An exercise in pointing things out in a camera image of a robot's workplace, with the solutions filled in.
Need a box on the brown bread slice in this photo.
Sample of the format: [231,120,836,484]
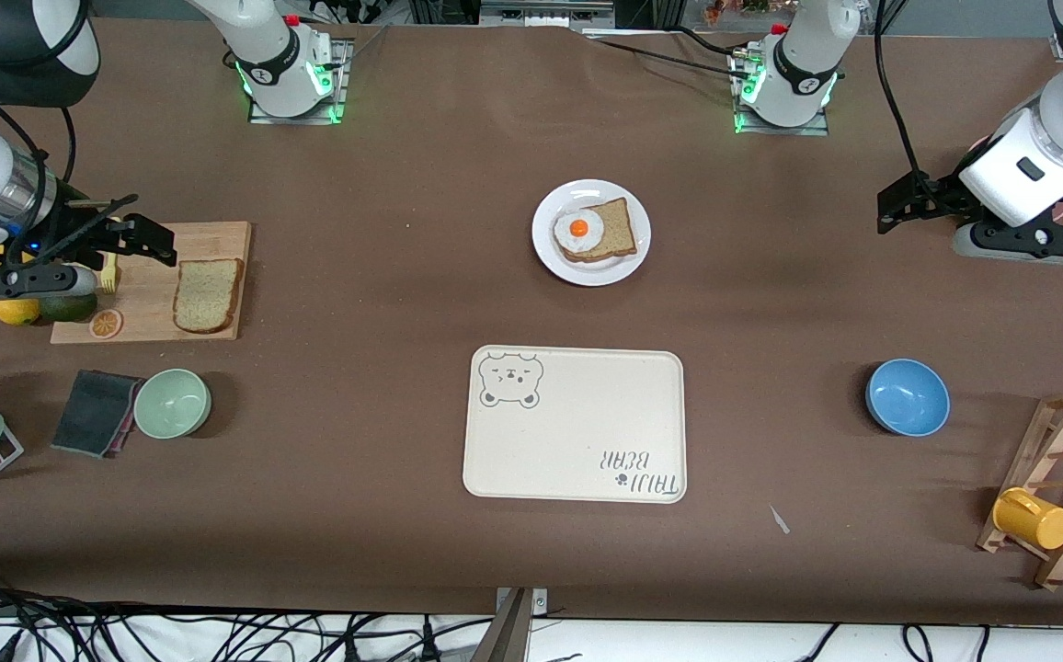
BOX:
[557,197,639,266]
[172,257,246,335]

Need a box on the white round plate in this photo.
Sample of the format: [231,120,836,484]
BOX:
[531,178,652,288]

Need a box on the wooden cutting board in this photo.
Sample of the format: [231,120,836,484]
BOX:
[50,221,253,346]

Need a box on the dark green avocado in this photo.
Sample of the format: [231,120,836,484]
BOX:
[39,292,98,324]

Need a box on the pale green bowl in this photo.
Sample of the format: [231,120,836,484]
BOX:
[133,369,212,439]

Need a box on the dark grey sponge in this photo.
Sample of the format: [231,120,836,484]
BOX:
[51,370,144,459]

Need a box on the blue bowl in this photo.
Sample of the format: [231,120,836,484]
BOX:
[865,359,951,437]

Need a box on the wooden mug rack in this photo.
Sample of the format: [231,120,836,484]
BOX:
[976,388,1063,591]

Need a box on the toy fried egg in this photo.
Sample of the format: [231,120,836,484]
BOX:
[553,209,608,258]

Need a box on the yellow mug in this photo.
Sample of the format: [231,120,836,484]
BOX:
[992,487,1063,551]

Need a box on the beige bear print tray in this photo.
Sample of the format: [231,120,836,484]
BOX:
[463,346,688,505]

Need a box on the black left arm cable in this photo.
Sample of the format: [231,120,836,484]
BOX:
[874,0,926,185]

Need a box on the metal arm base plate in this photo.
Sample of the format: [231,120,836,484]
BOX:
[732,51,831,137]
[249,39,349,126]

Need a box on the black base power cable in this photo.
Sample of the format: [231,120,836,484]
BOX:
[582,32,749,82]
[334,26,390,70]

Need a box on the black cable bundle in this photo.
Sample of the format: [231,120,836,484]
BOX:
[798,623,992,662]
[0,588,496,662]

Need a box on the metal clamp bracket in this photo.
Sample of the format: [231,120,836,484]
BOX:
[472,587,549,662]

